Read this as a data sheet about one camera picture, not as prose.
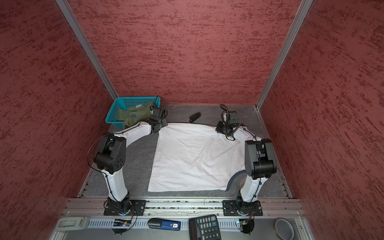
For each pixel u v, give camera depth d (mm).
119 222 728
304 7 710
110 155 511
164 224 667
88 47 856
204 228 677
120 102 1131
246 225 709
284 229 692
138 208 734
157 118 774
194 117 1136
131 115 974
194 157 924
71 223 683
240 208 671
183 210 742
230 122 772
